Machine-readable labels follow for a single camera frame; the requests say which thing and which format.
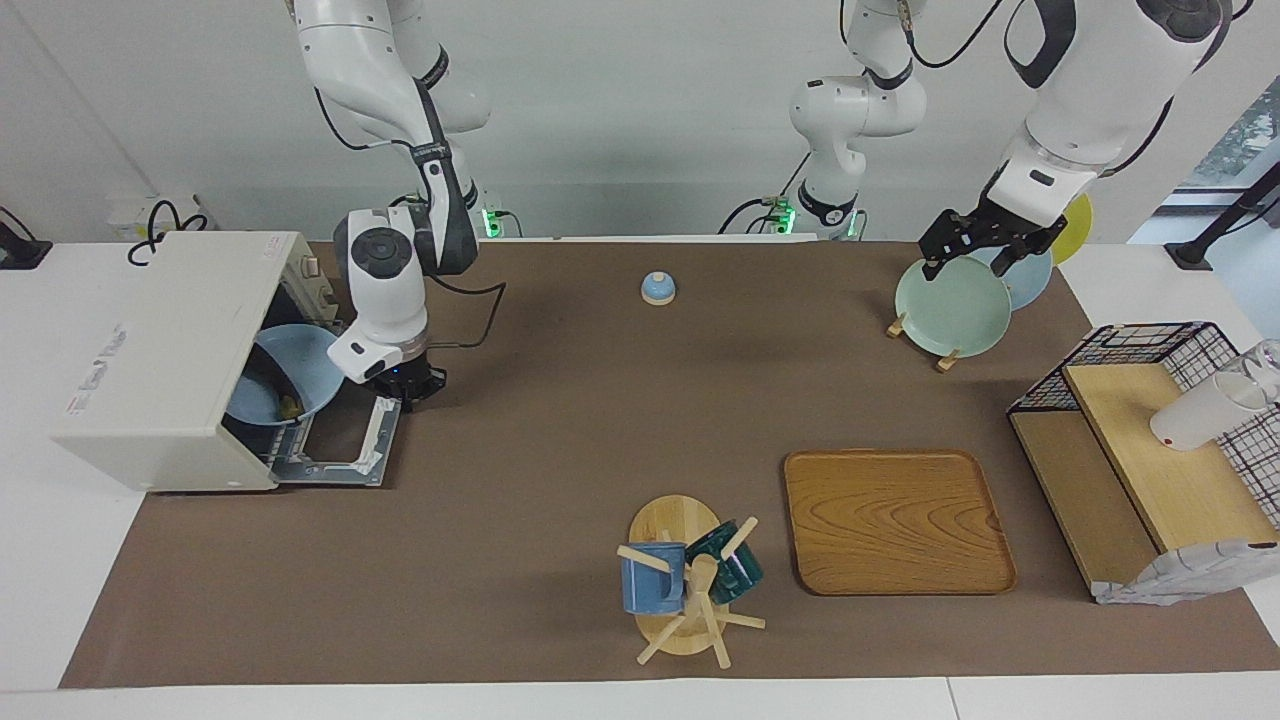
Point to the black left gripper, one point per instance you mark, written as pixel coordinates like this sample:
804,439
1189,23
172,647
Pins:
990,225

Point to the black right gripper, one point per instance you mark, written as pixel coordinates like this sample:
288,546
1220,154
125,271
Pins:
410,385

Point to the dark purple eggplant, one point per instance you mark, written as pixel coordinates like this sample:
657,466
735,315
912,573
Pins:
288,400

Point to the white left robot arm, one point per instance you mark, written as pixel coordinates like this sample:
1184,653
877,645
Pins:
1090,90

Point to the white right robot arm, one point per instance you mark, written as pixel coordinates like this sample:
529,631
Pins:
385,290

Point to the white toaster oven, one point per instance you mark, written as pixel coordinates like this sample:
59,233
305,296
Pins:
150,370

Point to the pale green plate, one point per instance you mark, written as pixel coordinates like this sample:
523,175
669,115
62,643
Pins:
950,310

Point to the light blue racked plate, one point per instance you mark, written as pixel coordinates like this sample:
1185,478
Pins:
1030,285

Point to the yellow plate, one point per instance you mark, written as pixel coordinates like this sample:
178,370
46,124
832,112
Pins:
1075,235

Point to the wooden plate rack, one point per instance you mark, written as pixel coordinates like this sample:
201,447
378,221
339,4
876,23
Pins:
946,361

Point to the brown table mat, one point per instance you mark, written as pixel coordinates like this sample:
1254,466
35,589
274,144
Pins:
520,500

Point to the small blue dome lid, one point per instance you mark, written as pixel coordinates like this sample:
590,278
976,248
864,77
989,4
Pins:
658,290

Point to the wooden serving tray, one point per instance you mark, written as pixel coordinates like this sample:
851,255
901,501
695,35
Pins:
900,520

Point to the white plastic cup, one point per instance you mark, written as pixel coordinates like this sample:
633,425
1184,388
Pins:
1195,415

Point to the wooden two-tier shelf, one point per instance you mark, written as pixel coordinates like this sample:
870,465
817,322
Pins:
1160,480

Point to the wooden mug tree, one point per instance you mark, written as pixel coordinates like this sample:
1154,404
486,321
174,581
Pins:
675,520

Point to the blue mug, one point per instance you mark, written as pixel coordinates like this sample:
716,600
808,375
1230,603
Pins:
648,585

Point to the clear glass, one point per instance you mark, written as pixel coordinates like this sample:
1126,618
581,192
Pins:
1268,360

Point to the grey patterned cloth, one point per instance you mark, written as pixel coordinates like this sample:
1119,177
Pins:
1180,575

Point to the dark green mug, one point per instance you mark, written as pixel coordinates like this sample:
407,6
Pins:
740,575

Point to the black camera stand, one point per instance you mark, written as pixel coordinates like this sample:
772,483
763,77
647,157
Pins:
1190,253

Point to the black clamp mount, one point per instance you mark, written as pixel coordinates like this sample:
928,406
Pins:
20,255

